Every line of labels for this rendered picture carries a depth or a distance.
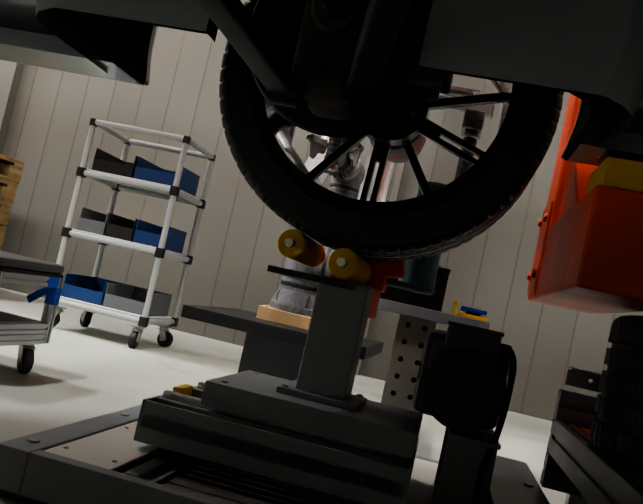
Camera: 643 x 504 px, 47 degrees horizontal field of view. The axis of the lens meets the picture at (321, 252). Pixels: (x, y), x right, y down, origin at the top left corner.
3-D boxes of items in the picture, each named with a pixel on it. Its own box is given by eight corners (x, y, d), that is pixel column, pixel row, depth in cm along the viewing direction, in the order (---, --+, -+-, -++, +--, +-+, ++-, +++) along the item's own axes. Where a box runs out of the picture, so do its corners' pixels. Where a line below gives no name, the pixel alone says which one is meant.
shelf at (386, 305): (328, 298, 198) (330, 287, 199) (337, 300, 215) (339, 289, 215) (487, 334, 191) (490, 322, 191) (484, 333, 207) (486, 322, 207)
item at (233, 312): (219, 382, 290) (236, 307, 291) (367, 419, 279) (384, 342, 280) (161, 397, 231) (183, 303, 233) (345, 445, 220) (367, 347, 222)
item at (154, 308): (34, 325, 338) (85, 115, 344) (78, 324, 380) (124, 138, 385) (140, 351, 328) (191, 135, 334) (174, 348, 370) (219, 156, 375)
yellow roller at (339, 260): (322, 274, 134) (329, 243, 134) (344, 282, 163) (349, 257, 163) (353, 280, 133) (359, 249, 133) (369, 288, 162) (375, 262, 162)
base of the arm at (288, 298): (279, 306, 269) (285, 279, 269) (328, 318, 263) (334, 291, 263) (261, 305, 250) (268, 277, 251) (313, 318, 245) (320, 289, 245)
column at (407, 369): (366, 468, 196) (399, 314, 198) (370, 461, 206) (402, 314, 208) (403, 478, 194) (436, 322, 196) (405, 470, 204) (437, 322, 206)
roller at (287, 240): (271, 253, 143) (277, 224, 144) (300, 265, 172) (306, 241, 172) (299, 259, 142) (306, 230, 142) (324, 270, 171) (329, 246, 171)
